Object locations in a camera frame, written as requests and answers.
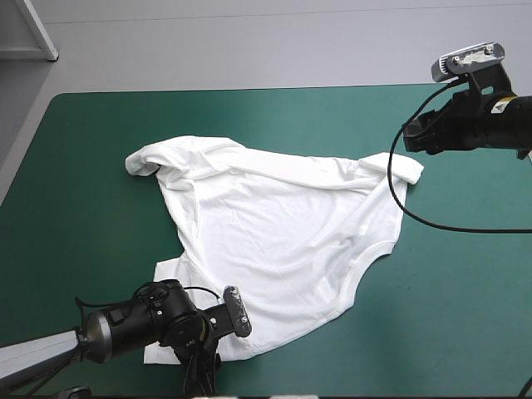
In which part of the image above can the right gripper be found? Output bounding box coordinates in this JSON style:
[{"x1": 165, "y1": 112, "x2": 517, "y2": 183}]
[{"x1": 401, "y1": 89, "x2": 485, "y2": 156}]

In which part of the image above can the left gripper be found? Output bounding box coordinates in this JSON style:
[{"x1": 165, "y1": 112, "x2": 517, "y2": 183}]
[{"x1": 171, "y1": 316, "x2": 223, "y2": 377}]

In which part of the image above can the white T-shirt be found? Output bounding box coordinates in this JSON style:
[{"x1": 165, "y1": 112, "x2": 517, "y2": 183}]
[{"x1": 124, "y1": 135, "x2": 426, "y2": 366}]

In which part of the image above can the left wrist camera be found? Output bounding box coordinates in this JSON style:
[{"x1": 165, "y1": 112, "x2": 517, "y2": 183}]
[{"x1": 223, "y1": 284, "x2": 254, "y2": 339}]

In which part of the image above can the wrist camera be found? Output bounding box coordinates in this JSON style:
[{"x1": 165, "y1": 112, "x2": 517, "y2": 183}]
[
  {"x1": 431, "y1": 42, "x2": 506, "y2": 83},
  {"x1": 223, "y1": 284, "x2": 254, "y2": 339}
]

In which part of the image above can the black cable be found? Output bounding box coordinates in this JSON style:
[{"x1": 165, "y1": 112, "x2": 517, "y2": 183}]
[
  {"x1": 182, "y1": 285, "x2": 224, "y2": 301},
  {"x1": 387, "y1": 78, "x2": 532, "y2": 234}
]

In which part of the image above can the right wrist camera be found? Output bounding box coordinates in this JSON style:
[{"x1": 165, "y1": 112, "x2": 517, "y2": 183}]
[{"x1": 431, "y1": 42, "x2": 506, "y2": 83}]

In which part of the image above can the white furniture frame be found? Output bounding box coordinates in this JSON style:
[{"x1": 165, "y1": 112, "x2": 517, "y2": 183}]
[{"x1": 0, "y1": 0, "x2": 60, "y2": 62}]

